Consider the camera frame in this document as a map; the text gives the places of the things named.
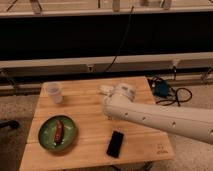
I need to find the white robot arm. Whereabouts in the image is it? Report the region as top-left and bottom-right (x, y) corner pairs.
(100, 83), (213, 145)

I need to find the white crumpled object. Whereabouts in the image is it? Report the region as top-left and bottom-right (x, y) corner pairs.
(99, 85), (114, 95)

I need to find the wooden folding table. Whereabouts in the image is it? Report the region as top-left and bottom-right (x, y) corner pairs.
(20, 77), (174, 171)

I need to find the clear plastic cup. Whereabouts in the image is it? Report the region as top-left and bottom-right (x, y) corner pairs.
(44, 82), (63, 104)

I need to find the blue black device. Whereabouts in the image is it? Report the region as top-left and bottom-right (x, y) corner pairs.
(151, 77), (170, 97)

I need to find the black smartphone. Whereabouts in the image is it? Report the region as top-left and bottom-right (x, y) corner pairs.
(106, 131), (124, 158)

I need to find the red sausage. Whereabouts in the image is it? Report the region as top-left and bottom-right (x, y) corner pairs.
(54, 120), (64, 144)

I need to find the green plate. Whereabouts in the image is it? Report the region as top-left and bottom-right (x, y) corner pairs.
(38, 115), (77, 152)

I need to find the black chair base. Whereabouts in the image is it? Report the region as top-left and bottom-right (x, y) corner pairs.
(0, 120), (20, 129)

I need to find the black hanging cable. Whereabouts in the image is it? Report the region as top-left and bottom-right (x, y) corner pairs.
(101, 5), (135, 74)

